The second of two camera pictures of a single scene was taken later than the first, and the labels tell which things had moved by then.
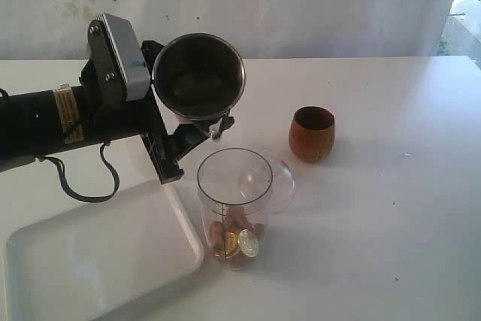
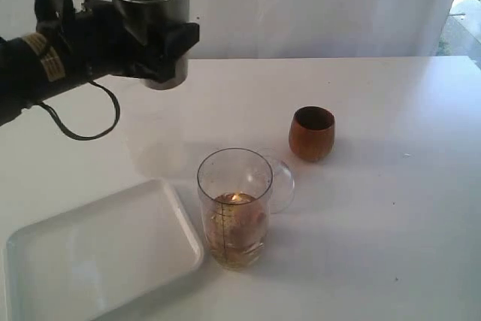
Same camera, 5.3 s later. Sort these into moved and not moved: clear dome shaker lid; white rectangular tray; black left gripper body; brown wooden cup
Moved: black left gripper body
Not moved: brown wooden cup; white rectangular tray; clear dome shaker lid
